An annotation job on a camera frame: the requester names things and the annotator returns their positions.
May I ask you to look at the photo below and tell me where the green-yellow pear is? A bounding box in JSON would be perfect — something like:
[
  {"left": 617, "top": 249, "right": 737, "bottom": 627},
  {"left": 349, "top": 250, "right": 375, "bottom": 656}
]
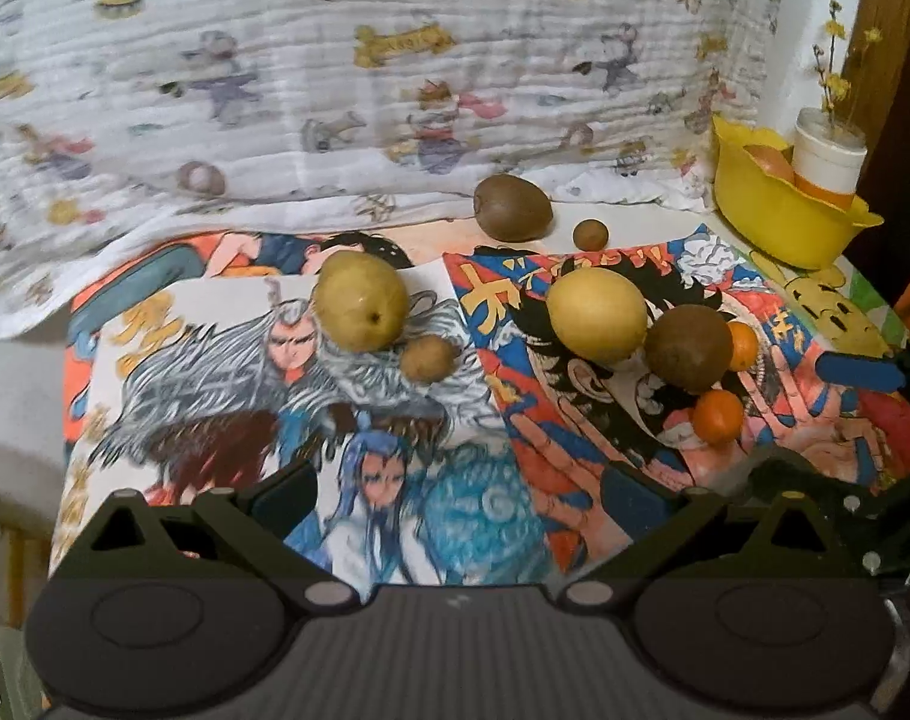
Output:
[{"left": 312, "top": 250, "right": 409, "bottom": 353}]

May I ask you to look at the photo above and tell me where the straw hat pirate poster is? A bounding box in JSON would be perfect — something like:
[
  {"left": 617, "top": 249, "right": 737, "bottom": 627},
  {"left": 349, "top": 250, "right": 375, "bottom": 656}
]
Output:
[{"left": 444, "top": 229, "right": 910, "bottom": 575}]

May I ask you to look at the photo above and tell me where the tiny brown longan fruit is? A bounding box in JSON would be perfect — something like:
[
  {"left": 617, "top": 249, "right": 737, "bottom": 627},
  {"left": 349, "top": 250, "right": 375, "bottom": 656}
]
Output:
[{"left": 572, "top": 220, "right": 610, "bottom": 252}]

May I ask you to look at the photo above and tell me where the white-haired warrior poster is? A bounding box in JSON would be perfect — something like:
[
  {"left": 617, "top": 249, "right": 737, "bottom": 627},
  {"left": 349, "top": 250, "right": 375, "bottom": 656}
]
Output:
[{"left": 55, "top": 263, "right": 553, "bottom": 593}]

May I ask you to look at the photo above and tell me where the white cartoon print blanket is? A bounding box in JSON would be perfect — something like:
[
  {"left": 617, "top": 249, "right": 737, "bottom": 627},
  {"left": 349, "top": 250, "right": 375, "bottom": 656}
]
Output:
[{"left": 0, "top": 0, "right": 780, "bottom": 340}]

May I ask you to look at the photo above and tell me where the small brown longan fruit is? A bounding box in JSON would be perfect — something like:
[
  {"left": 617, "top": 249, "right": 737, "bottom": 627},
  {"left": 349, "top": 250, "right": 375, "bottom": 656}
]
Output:
[{"left": 400, "top": 335, "right": 460, "bottom": 385}]

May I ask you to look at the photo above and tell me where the orange tangerine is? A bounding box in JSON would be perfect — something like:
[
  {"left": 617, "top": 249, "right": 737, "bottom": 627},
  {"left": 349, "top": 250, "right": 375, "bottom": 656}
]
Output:
[
  {"left": 691, "top": 388, "right": 745, "bottom": 445},
  {"left": 729, "top": 320, "right": 759, "bottom": 372}
]

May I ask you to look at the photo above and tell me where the brown kiwi fruit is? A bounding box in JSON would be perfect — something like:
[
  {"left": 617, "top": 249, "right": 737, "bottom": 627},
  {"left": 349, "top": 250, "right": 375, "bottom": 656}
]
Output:
[
  {"left": 473, "top": 174, "right": 554, "bottom": 242},
  {"left": 644, "top": 304, "right": 734, "bottom": 395}
]

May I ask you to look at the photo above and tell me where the yellow bear poster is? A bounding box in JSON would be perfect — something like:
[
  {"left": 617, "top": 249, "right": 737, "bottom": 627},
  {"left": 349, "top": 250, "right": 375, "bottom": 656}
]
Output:
[{"left": 750, "top": 250, "right": 909, "bottom": 358}]

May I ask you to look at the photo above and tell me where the yellow plastic bowl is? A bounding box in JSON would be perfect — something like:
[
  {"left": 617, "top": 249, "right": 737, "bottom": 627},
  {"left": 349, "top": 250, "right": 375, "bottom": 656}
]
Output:
[{"left": 712, "top": 114, "right": 883, "bottom": 270}]

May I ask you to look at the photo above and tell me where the fruit inside yellow bowl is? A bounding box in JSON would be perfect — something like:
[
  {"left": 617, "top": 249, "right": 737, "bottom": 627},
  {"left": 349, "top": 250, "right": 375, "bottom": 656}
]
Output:
[{"left": 743, "top": 143, "right": 795, "bottom": 184}]

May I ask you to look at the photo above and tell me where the yellow lemon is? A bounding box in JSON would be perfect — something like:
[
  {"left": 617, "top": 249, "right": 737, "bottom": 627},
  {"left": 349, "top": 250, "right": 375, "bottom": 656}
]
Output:
[{"left": 546, "top": 266, "right": 647, "bottom": 366}]

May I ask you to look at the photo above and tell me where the white orange cup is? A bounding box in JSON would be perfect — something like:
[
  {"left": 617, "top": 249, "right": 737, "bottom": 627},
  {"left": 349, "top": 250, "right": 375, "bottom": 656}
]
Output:
[{"left": 792, "top": 107, "right": 867, "bottom": 211}]

